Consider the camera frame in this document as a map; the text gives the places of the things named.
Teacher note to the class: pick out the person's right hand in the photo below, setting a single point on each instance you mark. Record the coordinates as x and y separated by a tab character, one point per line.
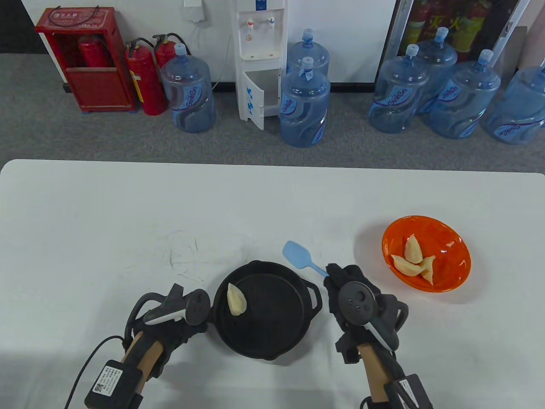
340	277

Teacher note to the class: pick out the person's left hand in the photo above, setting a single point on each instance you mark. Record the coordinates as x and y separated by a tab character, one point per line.
174	336

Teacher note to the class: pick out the blue dessert shovel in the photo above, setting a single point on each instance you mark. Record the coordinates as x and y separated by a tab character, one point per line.
296	253

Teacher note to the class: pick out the pale dumpling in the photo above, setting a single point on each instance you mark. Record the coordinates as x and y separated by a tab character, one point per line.
428	272
412	250
406	266
237	300

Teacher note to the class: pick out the black frying pan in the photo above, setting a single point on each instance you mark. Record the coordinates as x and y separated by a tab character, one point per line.
268	324

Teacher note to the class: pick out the orange plastic bowl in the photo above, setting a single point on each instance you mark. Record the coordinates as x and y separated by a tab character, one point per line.
447	255

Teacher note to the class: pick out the person's right forearm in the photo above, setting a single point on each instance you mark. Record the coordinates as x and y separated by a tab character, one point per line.
377	370

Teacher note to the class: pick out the person's left forearm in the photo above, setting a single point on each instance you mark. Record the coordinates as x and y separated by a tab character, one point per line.
142	353

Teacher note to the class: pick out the grey right hand controller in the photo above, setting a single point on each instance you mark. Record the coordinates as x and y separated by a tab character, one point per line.
355	300

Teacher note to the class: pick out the grey hand controller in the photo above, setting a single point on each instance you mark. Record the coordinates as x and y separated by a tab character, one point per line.
196	311
355	300

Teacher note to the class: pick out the grey left hand controller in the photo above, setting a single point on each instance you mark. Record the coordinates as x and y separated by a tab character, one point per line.
196	311

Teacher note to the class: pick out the blue water jug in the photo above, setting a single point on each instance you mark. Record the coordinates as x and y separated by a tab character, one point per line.
443	55
464	106
396	98
519	110
298	53
304	110
187	98

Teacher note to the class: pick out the white water dispenser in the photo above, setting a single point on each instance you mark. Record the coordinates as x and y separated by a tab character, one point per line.
259	42

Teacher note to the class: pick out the red fire extinguisher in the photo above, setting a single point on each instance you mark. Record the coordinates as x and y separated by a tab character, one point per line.
147	85
96	55
164	53

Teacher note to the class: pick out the red fire extinguisher cabinet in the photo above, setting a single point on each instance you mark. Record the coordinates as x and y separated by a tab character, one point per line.
98	89

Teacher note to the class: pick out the framed glass panel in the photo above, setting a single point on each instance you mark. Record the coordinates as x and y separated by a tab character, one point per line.
464	17

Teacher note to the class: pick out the pale pink panel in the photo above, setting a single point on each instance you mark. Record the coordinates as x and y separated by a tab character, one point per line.
537	47

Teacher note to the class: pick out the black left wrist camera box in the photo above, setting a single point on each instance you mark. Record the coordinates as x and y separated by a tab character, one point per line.
113	383

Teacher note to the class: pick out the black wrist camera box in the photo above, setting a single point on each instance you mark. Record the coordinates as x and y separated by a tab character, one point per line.
113	383
408	392

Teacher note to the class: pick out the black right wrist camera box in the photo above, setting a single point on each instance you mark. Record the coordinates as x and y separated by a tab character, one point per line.
408	392

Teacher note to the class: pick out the white wall box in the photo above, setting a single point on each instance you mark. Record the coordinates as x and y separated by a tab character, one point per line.
195	10

